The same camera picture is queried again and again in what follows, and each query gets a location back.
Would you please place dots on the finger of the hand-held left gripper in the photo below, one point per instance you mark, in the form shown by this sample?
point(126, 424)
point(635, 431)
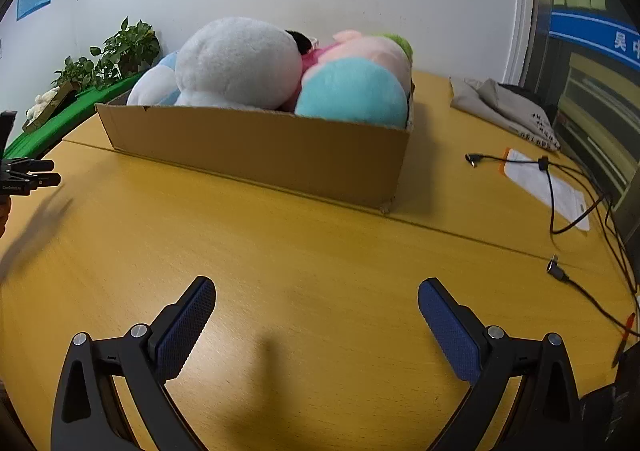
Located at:
point(35, 181)
point(30, 165)

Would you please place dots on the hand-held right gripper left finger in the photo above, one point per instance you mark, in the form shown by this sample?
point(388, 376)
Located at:
point(182, 326)

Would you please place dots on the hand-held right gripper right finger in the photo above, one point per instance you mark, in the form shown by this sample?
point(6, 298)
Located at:
point(450, 326)

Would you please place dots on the light blue bear plush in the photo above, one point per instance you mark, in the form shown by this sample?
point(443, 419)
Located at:
point(150, 86)

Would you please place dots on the brown cardboard box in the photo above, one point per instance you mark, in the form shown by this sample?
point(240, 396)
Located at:
point(250, 146)

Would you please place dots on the white plush toy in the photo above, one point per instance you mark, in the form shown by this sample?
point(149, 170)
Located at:
point(235, 61)

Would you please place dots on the pink and teal pig plush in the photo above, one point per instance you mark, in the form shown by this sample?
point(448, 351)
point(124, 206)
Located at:
point(350, 91)

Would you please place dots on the hot pink plush toy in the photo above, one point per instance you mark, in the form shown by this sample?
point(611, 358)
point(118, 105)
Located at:
point(310, 62)

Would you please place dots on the green cloth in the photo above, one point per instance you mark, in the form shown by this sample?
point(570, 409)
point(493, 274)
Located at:
point(65, 118)

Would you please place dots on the small cream plush toy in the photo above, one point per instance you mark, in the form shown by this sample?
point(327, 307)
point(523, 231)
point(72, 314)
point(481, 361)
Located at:
point(42, 101)

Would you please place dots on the small green potted plant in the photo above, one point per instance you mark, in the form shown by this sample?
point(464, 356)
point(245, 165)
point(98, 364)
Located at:
point(75, 71)

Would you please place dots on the large green potted plant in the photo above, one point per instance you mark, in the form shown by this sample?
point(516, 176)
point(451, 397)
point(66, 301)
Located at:
point(131, 43)

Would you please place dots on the white paper sheet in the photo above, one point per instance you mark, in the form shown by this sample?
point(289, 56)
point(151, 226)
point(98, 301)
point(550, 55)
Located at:
point(530, 181)

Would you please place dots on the red pen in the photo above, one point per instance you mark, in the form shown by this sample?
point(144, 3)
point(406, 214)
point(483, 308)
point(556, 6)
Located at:
point(625, 338)

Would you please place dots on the grey cloth bag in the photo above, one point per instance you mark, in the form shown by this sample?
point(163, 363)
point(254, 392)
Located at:
point(490, 101)

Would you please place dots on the blue banner strip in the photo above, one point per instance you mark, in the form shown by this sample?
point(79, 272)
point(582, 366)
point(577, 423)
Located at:
point(585, 31)

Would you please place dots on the white door frame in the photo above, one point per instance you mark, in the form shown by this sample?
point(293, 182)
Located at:
point(520, 6)

